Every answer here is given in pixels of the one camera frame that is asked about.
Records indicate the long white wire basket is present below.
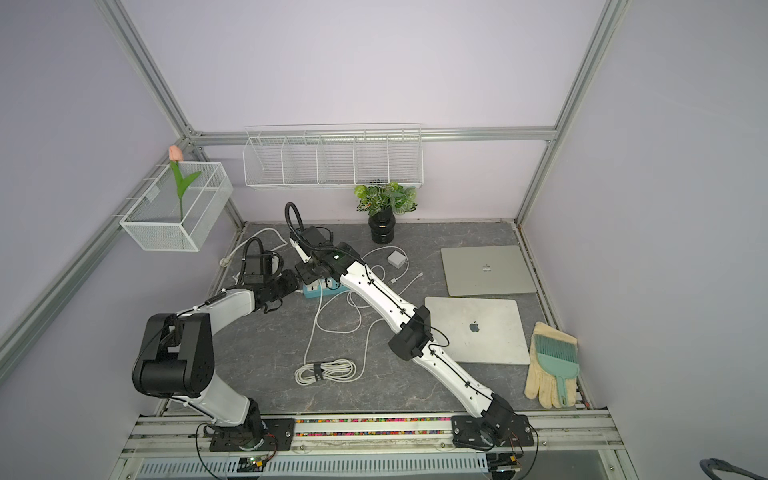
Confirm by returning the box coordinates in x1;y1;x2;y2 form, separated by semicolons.
242;123;424;189

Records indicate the silver laptop near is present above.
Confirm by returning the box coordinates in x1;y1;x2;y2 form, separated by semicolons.
425;297;530;366

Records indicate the teal plastic brush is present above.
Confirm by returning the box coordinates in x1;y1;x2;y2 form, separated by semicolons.
533;334;580;406

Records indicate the pink artificial tulip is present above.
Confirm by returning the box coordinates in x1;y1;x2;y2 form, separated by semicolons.
168;145;201;221

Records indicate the silver laptop far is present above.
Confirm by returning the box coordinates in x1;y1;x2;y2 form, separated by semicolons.
441;245;536;297

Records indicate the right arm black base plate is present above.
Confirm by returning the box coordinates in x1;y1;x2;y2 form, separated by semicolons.
451;414;536;451

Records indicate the green plant black vase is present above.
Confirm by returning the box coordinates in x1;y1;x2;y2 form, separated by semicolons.
354;182;418;245

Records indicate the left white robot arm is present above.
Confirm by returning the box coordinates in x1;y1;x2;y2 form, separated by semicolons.
131;251;299;450

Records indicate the white square laptop charger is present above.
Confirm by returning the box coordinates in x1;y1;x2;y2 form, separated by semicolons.
387;250;408;269

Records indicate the cream work glove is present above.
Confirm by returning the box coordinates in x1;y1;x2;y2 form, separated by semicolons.
523;322;581;410

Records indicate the small white wire basket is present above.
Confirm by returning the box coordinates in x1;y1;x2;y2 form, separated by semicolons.
120;161;233;252

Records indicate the teal power strip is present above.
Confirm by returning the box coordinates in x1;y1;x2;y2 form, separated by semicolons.
302;278;348;299

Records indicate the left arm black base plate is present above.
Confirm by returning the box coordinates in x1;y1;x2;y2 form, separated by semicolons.
203;417;295;453

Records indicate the white power strip cord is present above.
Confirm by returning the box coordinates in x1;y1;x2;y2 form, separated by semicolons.
218;227;289;268

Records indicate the silver laptop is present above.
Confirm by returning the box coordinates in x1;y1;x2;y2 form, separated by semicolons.
425;297;530;366
441;245;536;297

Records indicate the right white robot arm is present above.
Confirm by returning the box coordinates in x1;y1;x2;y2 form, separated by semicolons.
288;225;533;446

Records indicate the white laptop charger cable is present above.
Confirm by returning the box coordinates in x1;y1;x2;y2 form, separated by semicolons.
314;245;424;335

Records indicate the white slotted cable duct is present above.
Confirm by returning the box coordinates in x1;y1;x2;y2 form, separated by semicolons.
134;453;490;479

